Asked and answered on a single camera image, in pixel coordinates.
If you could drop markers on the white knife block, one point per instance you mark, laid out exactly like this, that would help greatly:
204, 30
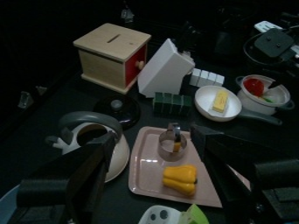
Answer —
163, 73

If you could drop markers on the green sushi roll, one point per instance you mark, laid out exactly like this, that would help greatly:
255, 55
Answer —
171, 103

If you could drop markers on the black power adapter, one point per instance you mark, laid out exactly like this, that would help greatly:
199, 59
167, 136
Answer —
272, 42

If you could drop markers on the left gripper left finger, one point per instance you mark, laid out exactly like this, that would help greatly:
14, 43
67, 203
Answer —
77, 180

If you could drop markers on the light green toy block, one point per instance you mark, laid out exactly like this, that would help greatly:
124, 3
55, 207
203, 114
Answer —
193, 217

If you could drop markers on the green toy vegetable piece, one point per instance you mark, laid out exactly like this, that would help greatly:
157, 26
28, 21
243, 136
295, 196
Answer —
267, 99

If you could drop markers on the white power strip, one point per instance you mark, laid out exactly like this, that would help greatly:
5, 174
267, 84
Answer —
265, 26

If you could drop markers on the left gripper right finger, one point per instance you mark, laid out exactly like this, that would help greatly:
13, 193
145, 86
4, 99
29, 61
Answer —
248, 175

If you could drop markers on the pink tray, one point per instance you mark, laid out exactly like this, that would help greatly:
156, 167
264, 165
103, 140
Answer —
147, 175

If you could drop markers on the clear cloth clip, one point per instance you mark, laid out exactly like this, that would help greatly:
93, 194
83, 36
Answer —
25, 99
40, 89
125, 14

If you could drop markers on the metal measuring cup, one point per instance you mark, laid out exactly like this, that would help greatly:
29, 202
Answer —
165, 151

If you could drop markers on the white green plush toy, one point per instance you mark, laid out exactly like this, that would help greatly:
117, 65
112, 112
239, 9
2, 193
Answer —
147, 217

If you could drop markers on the pale blue object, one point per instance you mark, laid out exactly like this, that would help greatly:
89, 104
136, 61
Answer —
5, 210

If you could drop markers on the white sushi roll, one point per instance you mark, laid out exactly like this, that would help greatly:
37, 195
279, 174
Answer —
205, 78

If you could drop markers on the yellow egg slab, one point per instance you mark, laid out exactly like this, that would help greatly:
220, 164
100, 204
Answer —
220, 101

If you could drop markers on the orange toy piece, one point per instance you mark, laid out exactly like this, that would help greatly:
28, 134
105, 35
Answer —
176, 147

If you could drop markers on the black pot lid grey knob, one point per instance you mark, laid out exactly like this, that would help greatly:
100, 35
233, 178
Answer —
125, 116

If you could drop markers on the red toy tomato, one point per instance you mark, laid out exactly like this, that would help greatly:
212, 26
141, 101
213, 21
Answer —
252, 86

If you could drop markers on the yellow bell pepper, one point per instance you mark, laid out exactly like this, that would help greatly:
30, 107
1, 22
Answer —
179, 178

